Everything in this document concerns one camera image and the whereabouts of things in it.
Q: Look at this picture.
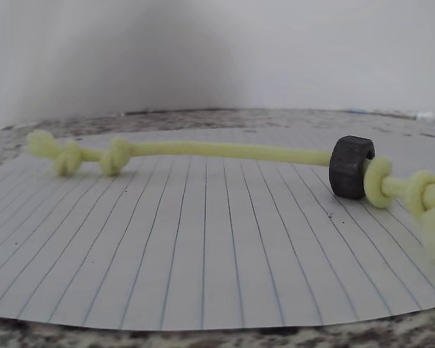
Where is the yellow knotted rope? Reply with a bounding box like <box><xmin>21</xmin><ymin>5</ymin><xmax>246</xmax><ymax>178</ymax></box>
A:
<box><xmin>25</xmin><ymin>130</ymin><xmax>435</xmax><ymax>264</ymax></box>

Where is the black ring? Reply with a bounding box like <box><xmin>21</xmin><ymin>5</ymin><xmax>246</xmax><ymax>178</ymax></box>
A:
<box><xmin>328</xmin><ymin>135</ymin><xmax>376</xmax><ymax>200</ymax></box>

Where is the lined notebook paper sheet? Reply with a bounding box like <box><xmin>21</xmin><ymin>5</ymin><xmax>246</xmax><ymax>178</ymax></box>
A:
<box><xmin>0</xmin><ymin>128</ymin><xmax>435</xmax><ymax>331</ymax></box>

